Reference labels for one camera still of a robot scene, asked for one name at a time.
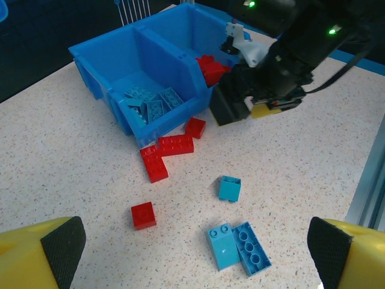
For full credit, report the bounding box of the teal square lego brick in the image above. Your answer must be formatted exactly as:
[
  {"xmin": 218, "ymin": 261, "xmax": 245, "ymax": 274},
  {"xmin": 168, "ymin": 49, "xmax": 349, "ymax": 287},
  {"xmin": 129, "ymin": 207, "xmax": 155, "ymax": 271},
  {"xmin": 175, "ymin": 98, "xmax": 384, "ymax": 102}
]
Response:
[{"xmin": 217, "ymin": 175, "xmax": 242, "ymax": 204}]

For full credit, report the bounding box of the blue table edge trim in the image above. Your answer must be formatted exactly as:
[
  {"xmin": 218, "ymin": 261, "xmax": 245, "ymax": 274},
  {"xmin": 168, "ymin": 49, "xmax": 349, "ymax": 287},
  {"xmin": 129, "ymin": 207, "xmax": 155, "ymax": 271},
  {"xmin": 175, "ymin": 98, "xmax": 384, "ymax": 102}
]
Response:
[{"xmin": 326, "ymin": 48, "xmax": 385, "ymax": 70}]

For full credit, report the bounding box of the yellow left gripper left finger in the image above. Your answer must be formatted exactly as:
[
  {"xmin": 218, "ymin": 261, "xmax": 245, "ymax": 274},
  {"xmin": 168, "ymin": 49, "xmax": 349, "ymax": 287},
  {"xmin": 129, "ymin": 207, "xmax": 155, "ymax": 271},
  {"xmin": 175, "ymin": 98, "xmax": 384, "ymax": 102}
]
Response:
[{"xmin": 0, "ymin": 216, "xmax": 87, "ymax": 289}]

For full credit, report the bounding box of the teal sloped lego brick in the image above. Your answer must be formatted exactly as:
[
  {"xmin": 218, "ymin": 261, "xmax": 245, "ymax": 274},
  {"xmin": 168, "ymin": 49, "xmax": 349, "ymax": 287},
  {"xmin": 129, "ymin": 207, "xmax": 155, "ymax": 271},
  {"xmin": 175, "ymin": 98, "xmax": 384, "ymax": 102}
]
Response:
[{"xmin": 205, "ymin": 222, "xmax": 242, "ymax": 272}]

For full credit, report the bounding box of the red long lego brick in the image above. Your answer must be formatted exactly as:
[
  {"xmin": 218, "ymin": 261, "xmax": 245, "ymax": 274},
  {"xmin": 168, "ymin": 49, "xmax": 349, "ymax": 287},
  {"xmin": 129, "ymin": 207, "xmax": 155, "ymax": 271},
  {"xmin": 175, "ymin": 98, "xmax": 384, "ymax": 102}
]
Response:
[
  {"xmin": 157, "ymin": 134, "xmax": 195, "ymax": 158},
  {"xmin": 139, "ymin": 144, "xmax": 170, "ymax": 184}
]

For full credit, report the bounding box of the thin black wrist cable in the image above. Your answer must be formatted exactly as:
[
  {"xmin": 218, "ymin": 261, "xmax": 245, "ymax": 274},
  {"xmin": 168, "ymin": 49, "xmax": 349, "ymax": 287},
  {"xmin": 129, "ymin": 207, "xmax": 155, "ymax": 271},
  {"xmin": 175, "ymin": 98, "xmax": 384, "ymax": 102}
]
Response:
[{"xmin": 305, "ymin": 49, "xmax": 372, "ymax": 95}]

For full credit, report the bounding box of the red square lego brick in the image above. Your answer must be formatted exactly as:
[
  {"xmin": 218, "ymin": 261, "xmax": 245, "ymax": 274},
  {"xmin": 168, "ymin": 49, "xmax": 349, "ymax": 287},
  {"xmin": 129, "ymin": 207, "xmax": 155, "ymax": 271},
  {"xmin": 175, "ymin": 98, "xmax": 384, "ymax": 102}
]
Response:
[
  {"xmin": 130, "ymin": 201, "xmax": 158, "ymax": 231},
  {"xmin": 184, "ymin": 117, "xmax": 208, "ymax": 140}
]

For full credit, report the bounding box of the teal long lego brick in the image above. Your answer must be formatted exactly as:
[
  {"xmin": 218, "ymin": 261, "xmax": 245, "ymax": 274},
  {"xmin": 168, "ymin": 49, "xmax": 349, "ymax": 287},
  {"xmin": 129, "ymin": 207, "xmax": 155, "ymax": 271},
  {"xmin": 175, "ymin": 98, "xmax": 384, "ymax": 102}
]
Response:
[
  {"xmin": 124, "ymin": 84, "xmax": 158, "ymax": 102},
  {"xmin": 231, "ymin": 221, "xmax": 273, "ymax": 276},
  {"xmin": 145, "ymin": 99, "xmax": 168, "ymax": 124},
  {"xmin": 158, "ymin": 87, "xmax": 185, "ymax": 111}
]

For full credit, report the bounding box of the blue divided storage bin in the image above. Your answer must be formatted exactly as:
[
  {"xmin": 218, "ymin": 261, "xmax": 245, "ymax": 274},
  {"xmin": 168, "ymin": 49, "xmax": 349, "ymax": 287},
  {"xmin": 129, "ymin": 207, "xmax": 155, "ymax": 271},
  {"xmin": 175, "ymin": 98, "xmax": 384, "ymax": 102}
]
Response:
[{"xmin": 67, "ymin": 2, "xmax": 252, "ymax": 149}]

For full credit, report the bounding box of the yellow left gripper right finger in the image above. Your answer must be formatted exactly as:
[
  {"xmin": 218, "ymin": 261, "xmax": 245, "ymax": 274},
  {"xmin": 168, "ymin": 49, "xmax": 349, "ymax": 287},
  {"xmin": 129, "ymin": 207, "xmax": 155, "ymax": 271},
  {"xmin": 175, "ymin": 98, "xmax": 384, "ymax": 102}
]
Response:
[{"xmin": 307, "ymin": 216, "xmax": 385, "ymax": 289}]

